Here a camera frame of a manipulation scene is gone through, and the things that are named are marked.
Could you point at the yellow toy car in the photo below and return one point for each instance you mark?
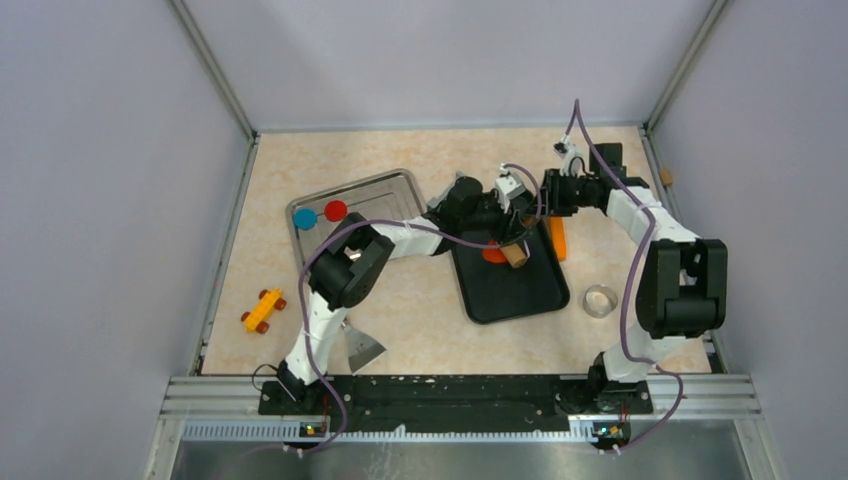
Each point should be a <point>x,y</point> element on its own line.
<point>270,301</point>

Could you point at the silver metal tray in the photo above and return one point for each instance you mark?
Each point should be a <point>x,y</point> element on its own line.
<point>394,194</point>

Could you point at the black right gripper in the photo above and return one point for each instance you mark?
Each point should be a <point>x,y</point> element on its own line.
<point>550,194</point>

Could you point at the red dough disc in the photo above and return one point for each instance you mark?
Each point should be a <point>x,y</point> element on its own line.
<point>335,210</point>

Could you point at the wooden handled metal scraper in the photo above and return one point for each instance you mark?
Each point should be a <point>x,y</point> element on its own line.
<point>362,349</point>

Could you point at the wooden dough roller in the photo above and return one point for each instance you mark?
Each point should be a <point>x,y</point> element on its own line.
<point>515,253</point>

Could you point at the small brown wall object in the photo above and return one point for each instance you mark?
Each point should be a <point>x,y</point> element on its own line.
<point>666,177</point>

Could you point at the blue dough disc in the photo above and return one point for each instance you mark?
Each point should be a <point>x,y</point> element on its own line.
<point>305,218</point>

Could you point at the orange-red dough piece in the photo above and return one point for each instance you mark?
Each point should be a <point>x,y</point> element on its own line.
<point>494,256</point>

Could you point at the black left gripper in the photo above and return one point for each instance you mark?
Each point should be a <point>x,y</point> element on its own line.
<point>511,228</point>

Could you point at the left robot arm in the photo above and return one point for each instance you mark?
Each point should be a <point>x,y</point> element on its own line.
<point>343,270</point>

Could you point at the black baking tray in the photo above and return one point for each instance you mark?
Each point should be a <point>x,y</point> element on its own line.
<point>495,292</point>

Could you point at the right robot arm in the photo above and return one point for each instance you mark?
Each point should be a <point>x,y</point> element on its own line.
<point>677,281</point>

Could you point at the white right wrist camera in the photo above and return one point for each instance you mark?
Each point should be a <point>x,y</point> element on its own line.
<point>572,159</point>

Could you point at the orange toy carrot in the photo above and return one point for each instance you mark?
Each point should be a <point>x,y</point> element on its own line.
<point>558,238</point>

